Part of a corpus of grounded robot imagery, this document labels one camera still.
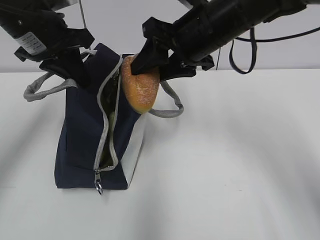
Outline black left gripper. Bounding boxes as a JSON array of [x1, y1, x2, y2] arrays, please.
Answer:
[[13, 9, 98, 95]]

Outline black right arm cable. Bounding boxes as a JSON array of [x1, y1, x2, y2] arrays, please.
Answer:
[[228, 24, 320, 75]]

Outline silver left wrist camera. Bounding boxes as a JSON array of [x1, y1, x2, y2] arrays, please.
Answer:
[[59, 0, 79, 8]]

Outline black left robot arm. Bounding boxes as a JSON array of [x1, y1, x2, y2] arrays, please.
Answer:
[[0, 0, 95, 88]]

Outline navy blue lunch bag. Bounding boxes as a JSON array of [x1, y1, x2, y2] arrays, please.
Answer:
[[23, 42, 185, 197]]

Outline brown bread roll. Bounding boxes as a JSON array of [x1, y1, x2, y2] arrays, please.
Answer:
[[121, 55, 160, 114]]

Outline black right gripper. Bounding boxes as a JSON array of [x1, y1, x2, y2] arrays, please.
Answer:
[[130, 17, 214, 82]]

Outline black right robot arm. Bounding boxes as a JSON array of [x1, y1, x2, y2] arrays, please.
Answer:
[[131, 0, 320, 81]]

